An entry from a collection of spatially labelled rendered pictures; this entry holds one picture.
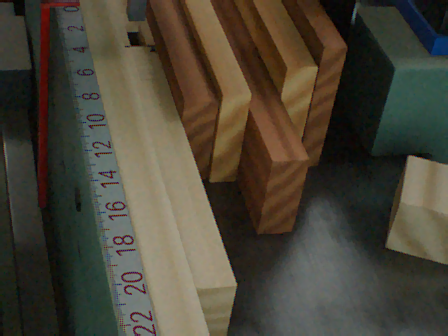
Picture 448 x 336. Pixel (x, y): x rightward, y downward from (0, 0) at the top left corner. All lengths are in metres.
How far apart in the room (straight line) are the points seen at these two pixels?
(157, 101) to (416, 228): 0.14
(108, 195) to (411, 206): 0.15
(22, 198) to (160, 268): 0.24
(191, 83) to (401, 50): 0.12
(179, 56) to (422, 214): 0.15
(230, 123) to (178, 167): 0.05
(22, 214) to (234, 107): 0.18
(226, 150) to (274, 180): 0.04
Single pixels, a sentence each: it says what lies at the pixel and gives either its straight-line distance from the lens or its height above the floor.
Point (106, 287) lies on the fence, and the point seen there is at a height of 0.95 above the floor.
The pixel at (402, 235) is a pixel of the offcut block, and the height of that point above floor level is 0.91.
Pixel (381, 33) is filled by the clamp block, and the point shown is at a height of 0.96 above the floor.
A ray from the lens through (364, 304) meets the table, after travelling 0.44.
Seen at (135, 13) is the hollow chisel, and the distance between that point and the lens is 0.51.
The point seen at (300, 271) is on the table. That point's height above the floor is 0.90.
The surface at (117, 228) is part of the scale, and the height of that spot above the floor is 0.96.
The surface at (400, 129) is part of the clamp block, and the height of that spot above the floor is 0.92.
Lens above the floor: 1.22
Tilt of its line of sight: 39 degrees down
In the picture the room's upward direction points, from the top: 10 degrees clockwise
